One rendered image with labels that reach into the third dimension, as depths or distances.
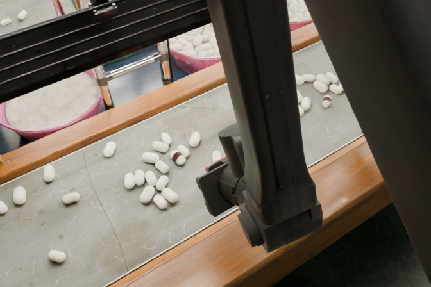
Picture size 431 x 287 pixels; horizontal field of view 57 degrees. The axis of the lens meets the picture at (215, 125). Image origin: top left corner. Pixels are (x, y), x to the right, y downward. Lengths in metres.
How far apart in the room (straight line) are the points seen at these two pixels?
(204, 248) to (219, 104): 0.37
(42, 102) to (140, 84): 0.25
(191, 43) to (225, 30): 0.83
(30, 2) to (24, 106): 0.44
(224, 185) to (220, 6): 0.34
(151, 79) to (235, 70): 0.83
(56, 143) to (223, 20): 0.67
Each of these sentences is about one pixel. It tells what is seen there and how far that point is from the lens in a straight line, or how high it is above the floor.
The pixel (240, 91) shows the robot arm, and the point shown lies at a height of 1.21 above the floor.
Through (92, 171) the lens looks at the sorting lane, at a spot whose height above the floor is 0.74.
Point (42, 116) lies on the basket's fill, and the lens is 1.02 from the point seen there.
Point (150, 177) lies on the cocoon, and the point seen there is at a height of 0.76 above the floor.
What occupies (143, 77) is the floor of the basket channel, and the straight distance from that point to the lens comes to 1.12.
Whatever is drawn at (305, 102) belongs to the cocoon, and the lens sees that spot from 0.94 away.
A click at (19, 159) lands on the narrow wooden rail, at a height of 0.76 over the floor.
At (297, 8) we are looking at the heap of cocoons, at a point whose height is 0.74.
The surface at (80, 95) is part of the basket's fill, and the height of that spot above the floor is 0.73.
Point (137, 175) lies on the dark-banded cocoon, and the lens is 0.81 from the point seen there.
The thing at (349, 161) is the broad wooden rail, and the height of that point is 0.76.
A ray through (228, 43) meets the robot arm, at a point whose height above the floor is 1.25.
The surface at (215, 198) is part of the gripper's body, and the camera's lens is 0.59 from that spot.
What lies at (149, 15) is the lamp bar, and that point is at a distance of 0.62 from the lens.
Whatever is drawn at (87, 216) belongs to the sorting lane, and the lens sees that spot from 0.81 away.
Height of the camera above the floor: 1.43
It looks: 50 degrees down
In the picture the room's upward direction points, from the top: straight up
